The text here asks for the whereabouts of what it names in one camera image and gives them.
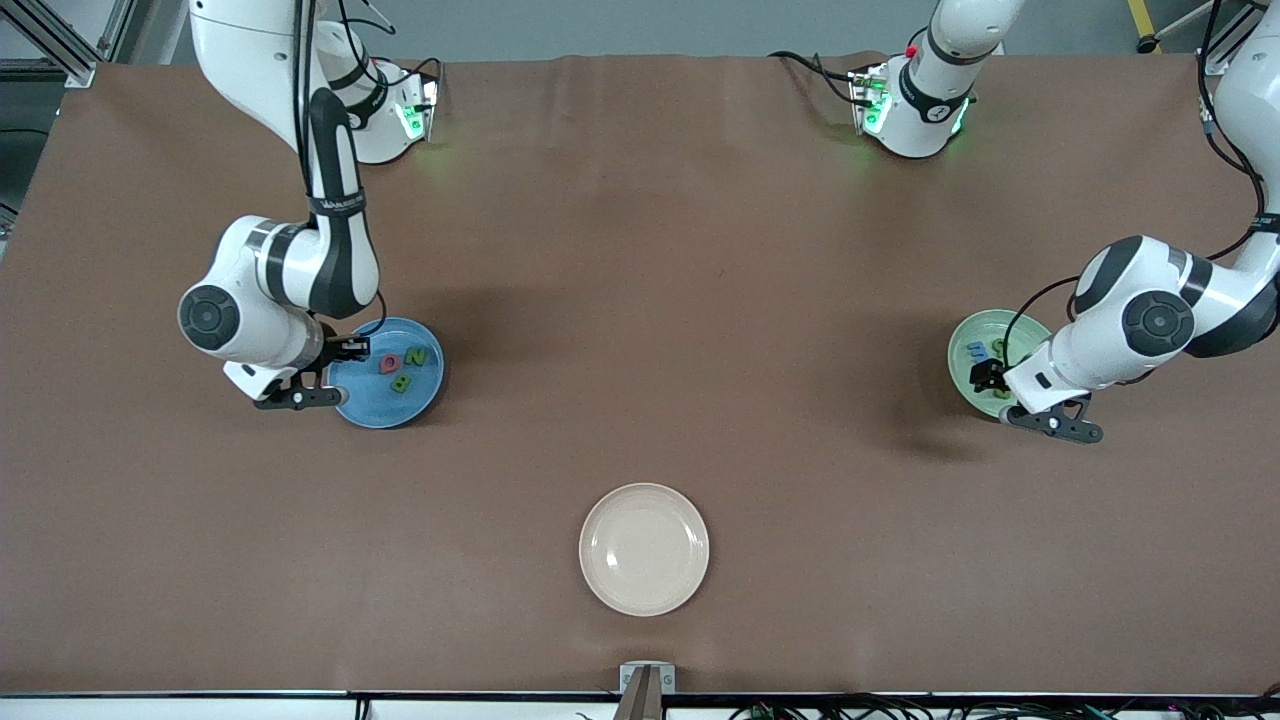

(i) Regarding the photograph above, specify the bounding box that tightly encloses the green plate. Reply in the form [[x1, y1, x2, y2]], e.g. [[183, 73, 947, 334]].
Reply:
[[947, 309, 1056, 421]]

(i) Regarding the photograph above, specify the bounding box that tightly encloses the blue plate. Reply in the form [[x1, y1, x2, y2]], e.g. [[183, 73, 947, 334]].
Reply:
[[327, 317, 446, 430]]

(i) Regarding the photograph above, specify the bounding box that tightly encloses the cream plate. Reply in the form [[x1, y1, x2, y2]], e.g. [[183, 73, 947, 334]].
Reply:
[[579, 483, 711, 618]]

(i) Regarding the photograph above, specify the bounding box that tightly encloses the brown table cover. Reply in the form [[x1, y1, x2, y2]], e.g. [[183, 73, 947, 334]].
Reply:
[[0, 52, 1280, 696]]

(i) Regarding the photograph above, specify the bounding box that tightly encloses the grey stand leg black foot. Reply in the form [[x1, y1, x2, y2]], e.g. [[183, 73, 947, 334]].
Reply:
[[1138, 0, 1216, 54]]

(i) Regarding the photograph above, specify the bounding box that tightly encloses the black right arm base cable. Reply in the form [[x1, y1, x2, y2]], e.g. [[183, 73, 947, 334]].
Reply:
[[385, 50, 444, 86]]

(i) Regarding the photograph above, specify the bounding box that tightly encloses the black arm base cable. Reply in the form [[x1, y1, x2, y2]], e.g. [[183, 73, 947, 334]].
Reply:
[[385, 50, 444, 86], [767, 50, 863, 107]]

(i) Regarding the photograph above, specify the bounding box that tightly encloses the black left arm base cable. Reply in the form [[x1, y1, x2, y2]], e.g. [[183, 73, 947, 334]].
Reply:
[[767, 50, 863, 107]]

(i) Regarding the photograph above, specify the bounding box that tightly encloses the aluminium frame profile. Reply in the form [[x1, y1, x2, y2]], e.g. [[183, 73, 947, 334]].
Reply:
[[0, 0, 136, 89], [1195, 0, 1251, 78]]

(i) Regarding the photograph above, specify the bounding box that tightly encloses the white table edge rail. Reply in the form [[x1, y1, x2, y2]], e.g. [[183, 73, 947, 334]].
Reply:
[[0, 693, 1280, 720]]

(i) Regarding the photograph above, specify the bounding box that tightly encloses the grey metal camera mount bracket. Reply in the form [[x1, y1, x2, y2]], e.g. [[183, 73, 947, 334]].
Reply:
[[612, 662, 677, 720]]

